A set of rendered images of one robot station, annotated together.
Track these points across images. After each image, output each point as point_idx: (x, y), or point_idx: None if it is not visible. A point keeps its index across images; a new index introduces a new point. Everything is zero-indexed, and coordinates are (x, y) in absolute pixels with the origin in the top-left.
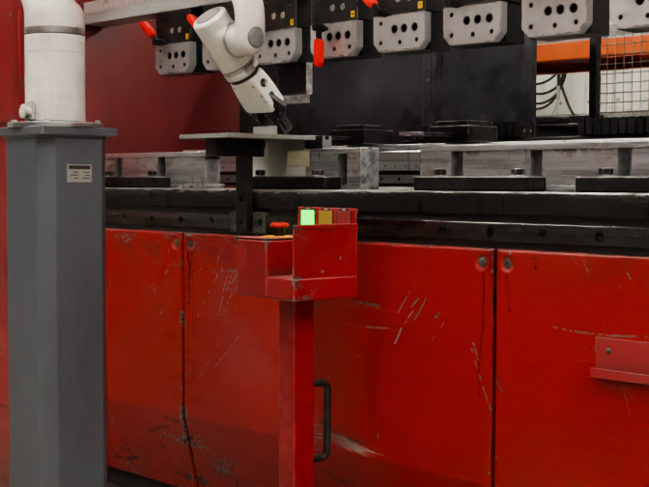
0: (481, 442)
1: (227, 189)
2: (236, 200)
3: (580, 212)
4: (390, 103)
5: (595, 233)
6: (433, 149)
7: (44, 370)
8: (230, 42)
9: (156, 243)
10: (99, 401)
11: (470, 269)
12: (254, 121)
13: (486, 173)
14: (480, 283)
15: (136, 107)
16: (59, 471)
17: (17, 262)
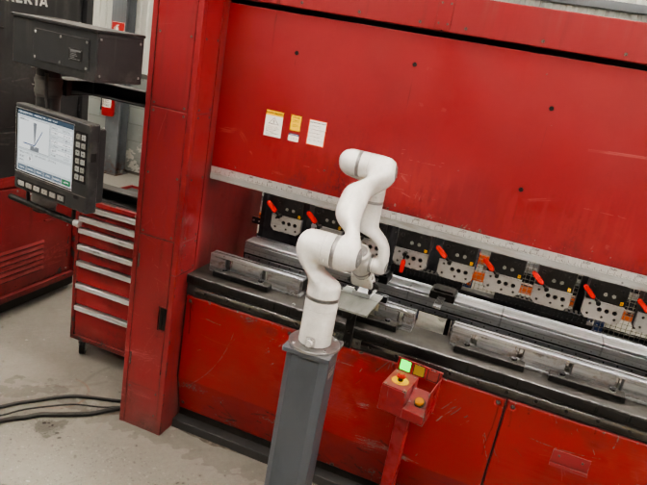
0: (478, 472)
1: (335, 320)
2: (344, 331)
3: (559, 399)
4: None
5: (564, 409)
6: (461, 329)
7: (302, 469)
8: (373, 269)
9: (274, 330)
10: (314, 470)
11: (490, 403)
12: (271, 214)
13: (490, 348)
14: (495, 411)
15: (222, 216)
16: None
17: (291, 416)
